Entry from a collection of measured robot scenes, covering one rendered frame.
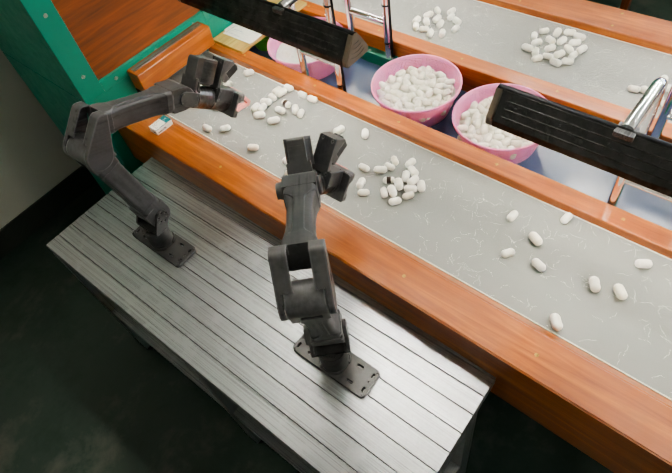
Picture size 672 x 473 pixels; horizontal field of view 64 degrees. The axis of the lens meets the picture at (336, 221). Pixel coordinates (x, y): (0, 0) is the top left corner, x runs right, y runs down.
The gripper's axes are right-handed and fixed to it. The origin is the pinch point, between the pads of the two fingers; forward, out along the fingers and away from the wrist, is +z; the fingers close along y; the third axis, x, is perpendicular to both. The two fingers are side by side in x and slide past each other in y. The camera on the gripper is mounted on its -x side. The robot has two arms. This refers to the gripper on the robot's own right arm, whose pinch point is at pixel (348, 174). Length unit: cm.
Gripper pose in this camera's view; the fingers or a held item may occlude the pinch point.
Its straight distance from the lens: 126.7
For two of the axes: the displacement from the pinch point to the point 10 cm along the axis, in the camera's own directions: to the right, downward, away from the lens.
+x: -2.9, 8.7, 3.9
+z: 5.3, -1.9, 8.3
